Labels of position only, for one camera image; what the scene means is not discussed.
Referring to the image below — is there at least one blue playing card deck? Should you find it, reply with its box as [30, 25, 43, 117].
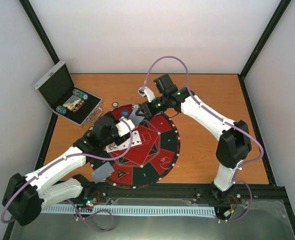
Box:
[128, 108, 145, 127]

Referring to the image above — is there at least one black frame rail front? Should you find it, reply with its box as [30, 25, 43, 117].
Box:
[76, 182, 289, 205]

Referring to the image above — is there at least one queen of hearts card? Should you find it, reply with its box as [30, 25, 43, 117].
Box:
[105, 142, 119, 153]

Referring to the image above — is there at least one blue small blind button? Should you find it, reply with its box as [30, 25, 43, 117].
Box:
[120, 109, 130, 118]

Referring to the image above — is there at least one card box in case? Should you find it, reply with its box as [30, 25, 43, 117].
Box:
[62, 95, 82, 111]

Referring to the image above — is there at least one dealt card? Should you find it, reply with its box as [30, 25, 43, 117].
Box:
[91, 162, 115, 184]

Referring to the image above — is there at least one red black triangular token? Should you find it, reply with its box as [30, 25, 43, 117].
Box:
[116, 168, 128, 180]

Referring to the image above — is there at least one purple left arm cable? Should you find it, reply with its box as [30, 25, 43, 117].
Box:
[0, 116, 134, 232]

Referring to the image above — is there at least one clear dealer button disc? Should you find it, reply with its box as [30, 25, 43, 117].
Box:
[159, 156, 172, 170]

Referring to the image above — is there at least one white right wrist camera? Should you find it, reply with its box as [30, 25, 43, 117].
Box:
[137, 86, 156, 103]

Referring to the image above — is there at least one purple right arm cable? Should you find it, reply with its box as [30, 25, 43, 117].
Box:
[142, 55, 265, 223]

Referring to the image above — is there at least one blue orange ten chip stack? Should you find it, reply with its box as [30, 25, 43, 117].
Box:
[132, 104, 140, 111]

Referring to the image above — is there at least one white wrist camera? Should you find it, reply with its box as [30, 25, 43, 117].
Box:
[115, 117, 136, 137]
[137, 86, 156, 103]

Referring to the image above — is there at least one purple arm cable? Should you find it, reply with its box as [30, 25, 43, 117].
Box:
[0, 116, 134, 232]
[142, 55, 265, 223]

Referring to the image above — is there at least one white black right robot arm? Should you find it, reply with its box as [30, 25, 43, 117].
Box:
[135, 74, 252, 202]

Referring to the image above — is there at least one poker chip row in case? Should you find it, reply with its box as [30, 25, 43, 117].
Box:
[72, 88, 89, 101]

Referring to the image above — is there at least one clubs face-up card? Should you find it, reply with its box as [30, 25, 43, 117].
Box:
[131, 130, 142, 147]

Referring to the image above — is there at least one single hundred chip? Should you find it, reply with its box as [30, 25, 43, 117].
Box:
[112, 102, 119, 108]

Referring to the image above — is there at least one aluminium poker chip case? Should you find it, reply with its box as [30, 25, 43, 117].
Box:
[33, 60, 103, 127]

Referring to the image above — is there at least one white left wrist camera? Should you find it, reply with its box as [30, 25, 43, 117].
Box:
[115, 117, 136, 137]

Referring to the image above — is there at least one red dice row in case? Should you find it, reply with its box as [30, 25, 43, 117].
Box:
[72, 101, 84, 113]

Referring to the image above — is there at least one round red black poker mat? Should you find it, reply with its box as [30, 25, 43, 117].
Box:
[91, 113, 181, 189]

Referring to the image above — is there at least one light blue slotted cable duct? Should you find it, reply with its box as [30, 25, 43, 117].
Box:
[41, 202, 216, 217]

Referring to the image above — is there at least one diamonds face-up card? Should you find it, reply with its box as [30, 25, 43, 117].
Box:
[118, 137, 131, 150]

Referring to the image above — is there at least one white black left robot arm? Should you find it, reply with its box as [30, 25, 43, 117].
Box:
[0, 116, 135, 226]

